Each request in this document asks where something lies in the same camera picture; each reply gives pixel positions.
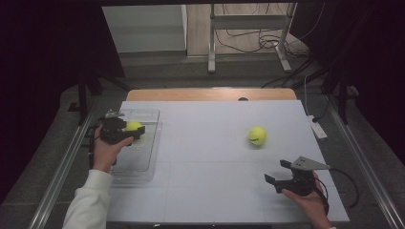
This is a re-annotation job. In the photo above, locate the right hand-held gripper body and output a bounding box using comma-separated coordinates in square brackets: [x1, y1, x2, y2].
[273, 156, 331, 198]

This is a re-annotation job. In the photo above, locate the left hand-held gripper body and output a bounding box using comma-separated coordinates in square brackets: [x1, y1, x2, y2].
[99, 109, 135, 146]

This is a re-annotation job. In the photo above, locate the plain yellow tennis ball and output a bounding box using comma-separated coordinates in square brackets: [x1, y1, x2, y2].
[124, 119, 143, 133]

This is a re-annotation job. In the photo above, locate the clear plastic container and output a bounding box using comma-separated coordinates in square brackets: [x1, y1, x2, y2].
[109, 108, 162, 188]

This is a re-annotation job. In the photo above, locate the yellow tennis ball dark mark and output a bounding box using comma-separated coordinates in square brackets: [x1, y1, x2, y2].
[247, 125, 267, 147]

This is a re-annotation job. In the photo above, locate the person's right hand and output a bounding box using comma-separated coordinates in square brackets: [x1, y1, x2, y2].
[281, 171, 330, 225]

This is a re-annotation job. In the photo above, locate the person's left hand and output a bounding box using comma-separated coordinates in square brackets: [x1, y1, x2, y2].
[93, 125, 135, 175]

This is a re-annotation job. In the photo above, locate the black metal stand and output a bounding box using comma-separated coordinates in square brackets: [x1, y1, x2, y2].
[319, 63, 352, 125]
[68, 68, 132, 127]

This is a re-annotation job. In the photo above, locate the white power strip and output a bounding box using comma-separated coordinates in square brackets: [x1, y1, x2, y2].
[306, 114, 329, 140]

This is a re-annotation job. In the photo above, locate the white foam board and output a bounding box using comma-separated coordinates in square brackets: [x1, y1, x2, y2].
[106, 100, 351, 223]

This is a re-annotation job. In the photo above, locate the white cabinet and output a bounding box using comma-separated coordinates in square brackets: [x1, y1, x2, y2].
[101, 4, 188, 53]

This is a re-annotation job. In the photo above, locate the dark curtain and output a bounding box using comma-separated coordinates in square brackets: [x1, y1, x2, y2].
[289, 0, 405, 166]

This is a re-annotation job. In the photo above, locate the left hand-held gripper black cable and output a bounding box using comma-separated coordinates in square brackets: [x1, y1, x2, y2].
[87, 117, 106, 170]

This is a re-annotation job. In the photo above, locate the hand-held gripper black cable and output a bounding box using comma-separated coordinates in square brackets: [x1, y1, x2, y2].
[87, 117, 106, 170]
[314, 167, 360, 216]

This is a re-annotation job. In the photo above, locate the right hand-held gripper black cable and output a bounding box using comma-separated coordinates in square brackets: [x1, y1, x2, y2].
[314, 167, 360, 216]

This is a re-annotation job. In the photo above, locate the aluminium floor rail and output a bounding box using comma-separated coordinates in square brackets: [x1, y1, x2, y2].
[28, 111, 96, 229]
[326, 94, 405, 229]

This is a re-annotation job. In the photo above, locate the black power strip cable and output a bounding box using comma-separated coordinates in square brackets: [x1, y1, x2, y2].
[311, 94, 330, 123]

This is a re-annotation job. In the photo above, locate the tangle of black floor cables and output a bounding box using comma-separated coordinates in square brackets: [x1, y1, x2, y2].
[214, 3, 326, 90]

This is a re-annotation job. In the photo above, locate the white metal desk frame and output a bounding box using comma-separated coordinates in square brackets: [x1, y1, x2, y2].
[207, 3, 298, 74]

